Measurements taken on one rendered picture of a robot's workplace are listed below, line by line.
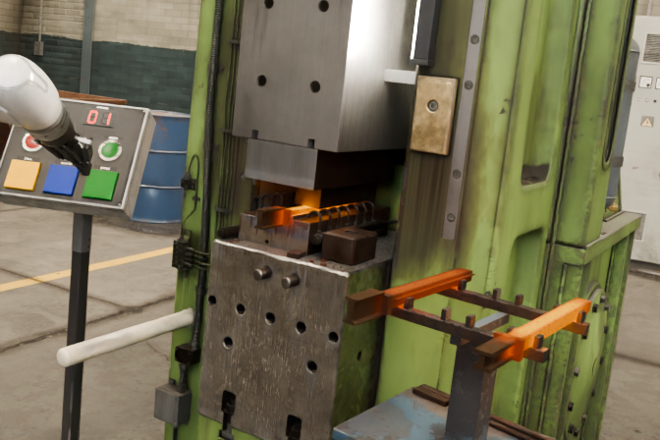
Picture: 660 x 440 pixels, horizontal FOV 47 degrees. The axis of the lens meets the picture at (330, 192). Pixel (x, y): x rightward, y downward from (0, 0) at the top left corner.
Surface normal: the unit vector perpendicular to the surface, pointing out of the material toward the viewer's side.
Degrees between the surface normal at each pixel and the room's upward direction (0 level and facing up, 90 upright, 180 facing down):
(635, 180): 90
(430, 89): 90
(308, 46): 90
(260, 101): 90
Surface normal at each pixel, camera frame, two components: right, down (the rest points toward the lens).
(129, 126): -0.04, -0.37
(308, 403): -0.51, 0.07
